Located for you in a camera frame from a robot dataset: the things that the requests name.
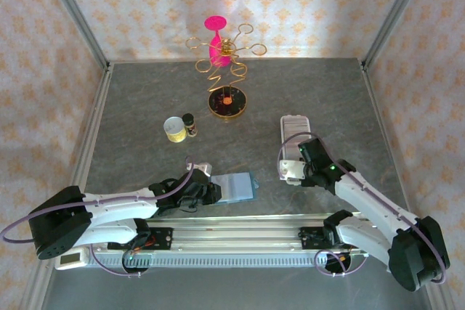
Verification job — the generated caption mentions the blue card holder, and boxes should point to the blue card holder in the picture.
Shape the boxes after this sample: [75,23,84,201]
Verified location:
[210,171,261,205]

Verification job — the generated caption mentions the clear plastic card tray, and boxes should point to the clear plastic card tray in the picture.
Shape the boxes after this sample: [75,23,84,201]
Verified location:
[279,114,318,184]

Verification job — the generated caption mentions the yellow tin can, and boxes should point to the yellow tin can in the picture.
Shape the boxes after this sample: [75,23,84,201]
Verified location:
[163,116,188,143]

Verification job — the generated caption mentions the small black-capped spice bottle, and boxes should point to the small black-capped spice bottle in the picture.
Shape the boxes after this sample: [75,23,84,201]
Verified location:
[182,112,199,138]

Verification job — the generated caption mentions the white digital timer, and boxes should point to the white digital timer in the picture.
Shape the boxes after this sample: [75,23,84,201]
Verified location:
[54,249,89,272]

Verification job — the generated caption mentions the pink wine glass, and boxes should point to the pink wine glass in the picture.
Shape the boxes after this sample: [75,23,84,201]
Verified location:
[203,15,232,68]

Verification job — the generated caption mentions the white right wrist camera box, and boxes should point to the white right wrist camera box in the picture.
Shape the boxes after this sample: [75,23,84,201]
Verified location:
[279,158,307,184]

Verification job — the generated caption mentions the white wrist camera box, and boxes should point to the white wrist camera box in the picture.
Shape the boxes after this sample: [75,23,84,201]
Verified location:
[190,162,213,177]
[279,158,307,184]

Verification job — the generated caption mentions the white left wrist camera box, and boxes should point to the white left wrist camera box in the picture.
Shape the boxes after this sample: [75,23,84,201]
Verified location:
[190,162,213,177]

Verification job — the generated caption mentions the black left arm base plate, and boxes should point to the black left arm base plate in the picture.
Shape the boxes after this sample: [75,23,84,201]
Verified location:
[107,226,174,251]

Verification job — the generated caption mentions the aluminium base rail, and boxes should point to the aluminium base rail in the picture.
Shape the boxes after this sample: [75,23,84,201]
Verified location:
[83,211,393,253]

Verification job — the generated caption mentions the aluminium table edge rail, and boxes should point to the aluminium table edge rail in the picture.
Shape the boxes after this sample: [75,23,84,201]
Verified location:
[360,61,413,222]
[67,62,114,203]

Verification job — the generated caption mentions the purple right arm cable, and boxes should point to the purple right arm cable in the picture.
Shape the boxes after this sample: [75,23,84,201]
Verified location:
[277,132,448,286]

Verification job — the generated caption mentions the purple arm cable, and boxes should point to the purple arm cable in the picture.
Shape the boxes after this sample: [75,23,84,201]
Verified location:
[1,155,194,277]
[277,132,448,286]

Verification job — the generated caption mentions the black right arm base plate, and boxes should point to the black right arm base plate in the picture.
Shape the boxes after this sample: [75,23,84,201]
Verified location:
[300,226,366,251]

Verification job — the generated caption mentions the grey slotted cable duct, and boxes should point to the grey slotted cable duct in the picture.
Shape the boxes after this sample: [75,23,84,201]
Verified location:
[89,253,328,268]

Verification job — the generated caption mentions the gold wire glass rack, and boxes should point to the gold wire glass rack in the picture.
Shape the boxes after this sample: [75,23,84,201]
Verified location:
[185,23,269,121]

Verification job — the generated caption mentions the aluminium frame corner post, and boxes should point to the aluminium frame corner post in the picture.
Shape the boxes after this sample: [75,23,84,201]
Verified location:
[38,0,110,71]
[362,0,434,70]

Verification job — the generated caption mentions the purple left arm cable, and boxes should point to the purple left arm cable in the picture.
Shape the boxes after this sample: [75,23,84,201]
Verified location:
[1,155,194,277]

